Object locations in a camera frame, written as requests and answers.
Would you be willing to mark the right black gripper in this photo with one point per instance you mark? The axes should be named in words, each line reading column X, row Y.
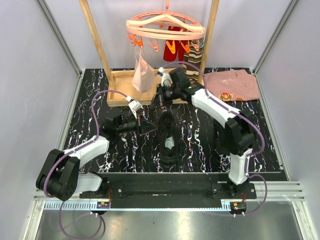
column 159, row 100

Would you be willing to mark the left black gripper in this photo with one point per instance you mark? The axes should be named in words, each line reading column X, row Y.
column 147, row 127

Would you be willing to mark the black shoe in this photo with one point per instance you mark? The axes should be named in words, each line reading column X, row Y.
column 221, row 146
column 168, row 148

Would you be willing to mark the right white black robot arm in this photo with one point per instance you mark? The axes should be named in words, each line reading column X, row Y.
column 236, row 131

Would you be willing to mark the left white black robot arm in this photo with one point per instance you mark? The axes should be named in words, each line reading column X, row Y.
column 60, row 176

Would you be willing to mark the pink hanging bra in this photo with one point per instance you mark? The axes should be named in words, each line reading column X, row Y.
column 144, row 74

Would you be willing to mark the red hanging sock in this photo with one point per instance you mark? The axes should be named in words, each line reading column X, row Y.
column 174, row 50

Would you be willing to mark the black marble pattern mat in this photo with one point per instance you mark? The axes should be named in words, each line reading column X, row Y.
column 135, row 153

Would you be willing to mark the brown striped hanging sock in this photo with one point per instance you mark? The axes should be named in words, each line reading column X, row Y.
column 194, row 57

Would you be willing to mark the pink folded t-shirt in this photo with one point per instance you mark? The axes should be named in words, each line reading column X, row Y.
column 232, row 85

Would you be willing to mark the pink round clip hanger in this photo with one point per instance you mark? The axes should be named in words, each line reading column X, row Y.
column 163, row 25

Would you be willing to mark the left orange connector box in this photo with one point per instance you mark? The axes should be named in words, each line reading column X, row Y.
column 103, row 205

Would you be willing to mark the orange connector box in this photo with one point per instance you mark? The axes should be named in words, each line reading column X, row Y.
column 238, row 206
column 103, row 205

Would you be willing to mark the right orange connector box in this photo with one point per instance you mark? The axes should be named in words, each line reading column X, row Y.
column 238, row 206

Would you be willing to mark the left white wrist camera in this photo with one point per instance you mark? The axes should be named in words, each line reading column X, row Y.
column 134, row 104

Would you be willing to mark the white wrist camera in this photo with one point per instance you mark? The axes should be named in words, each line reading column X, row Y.
column 166, row 80
column 134, row 104

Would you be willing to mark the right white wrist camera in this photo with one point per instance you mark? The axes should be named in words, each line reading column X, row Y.
column 166, row 80

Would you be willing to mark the wooden drying rack frame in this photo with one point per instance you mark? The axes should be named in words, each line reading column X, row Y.
column 122, row 80

